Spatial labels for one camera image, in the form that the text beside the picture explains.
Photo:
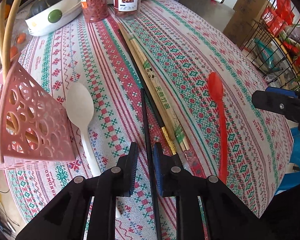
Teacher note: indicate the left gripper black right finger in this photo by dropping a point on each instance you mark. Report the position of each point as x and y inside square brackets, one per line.
[206, 207]

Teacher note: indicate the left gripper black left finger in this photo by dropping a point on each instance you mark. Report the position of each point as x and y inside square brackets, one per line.
[86, 208]

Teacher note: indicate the red plastic spoon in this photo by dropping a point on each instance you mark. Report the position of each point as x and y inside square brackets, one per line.
[215, 88]

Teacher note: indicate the printed bamboo chopstick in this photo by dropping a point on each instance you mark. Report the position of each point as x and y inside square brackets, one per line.
[177, 128]

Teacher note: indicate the white plastic spoon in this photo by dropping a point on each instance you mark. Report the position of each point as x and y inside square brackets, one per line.
[80, 111]

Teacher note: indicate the plain wooden chopstick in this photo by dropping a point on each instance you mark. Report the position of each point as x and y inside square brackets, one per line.
[6, 47]

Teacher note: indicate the black chopstick gold end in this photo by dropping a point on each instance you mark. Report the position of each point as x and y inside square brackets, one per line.
[151, 94]

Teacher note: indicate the person's right forearm black sleeve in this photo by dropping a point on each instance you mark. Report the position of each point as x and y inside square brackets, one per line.
[281, 218]

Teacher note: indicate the red plastic bag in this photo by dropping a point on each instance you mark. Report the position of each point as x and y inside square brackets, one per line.
[281, 19]

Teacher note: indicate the pink plastic lattice basket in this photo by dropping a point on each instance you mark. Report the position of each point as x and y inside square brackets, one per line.
[33, 125]

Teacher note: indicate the brown cardboard box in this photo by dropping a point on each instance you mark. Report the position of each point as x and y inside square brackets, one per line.
[239, 28]

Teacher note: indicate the patterned striped tablecloth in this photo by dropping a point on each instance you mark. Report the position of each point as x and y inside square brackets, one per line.
[183, 49]

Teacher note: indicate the glass jar with tangerines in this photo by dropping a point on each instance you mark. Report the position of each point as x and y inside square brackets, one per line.
[20, 38]

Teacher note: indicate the white bowl green knob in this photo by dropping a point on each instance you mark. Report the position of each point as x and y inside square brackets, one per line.
[54, 17]

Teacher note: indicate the tall goji berry jar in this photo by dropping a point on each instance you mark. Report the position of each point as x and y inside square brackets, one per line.
[94, 10]

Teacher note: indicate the dark green squash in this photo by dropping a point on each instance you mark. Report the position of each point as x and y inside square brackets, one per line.
[41, 5]

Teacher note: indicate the black wire rack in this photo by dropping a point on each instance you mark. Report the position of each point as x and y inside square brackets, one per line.
[277, 59]

